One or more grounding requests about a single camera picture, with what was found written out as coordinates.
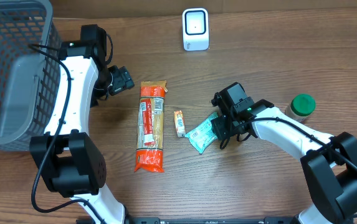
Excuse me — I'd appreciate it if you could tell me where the teal wet wipes pack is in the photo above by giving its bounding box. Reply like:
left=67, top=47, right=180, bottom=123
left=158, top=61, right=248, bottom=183
left=185, top=112, right=218, bottom=154

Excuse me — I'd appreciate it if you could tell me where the small orange snack box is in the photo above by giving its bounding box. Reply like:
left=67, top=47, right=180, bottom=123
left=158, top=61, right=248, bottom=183
left=174, top=110, right=186, bottom=138

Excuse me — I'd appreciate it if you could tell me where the orange spaghetti packet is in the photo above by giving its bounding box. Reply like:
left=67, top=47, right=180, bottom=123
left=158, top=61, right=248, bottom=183
left=135, top=80, right=168, bottom=172

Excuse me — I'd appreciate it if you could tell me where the green lid jar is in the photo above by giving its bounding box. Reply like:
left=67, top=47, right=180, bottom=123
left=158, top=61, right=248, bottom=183
left=285, top=94, right=316, bottom=123

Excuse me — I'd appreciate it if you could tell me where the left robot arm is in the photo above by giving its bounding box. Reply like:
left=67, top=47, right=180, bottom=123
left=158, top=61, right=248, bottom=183
left=29, top=24, right=135, bottom=223

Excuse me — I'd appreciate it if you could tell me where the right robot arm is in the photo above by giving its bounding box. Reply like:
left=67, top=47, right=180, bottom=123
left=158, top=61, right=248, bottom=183
left=211, top=82, right=357, bottom=223

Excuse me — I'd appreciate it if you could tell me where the white barcode scanner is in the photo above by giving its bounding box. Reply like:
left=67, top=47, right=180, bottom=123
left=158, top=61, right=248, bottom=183
left=182, top=7, right=209, bottom=51

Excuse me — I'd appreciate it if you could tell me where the grey plastic mesh basket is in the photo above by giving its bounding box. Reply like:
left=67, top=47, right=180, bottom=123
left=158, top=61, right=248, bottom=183
left=0, top=0, right=61, bottom=151

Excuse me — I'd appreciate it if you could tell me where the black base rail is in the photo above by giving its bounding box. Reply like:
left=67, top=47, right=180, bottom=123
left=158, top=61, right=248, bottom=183
left=123, top=217, right=296, bottom=224

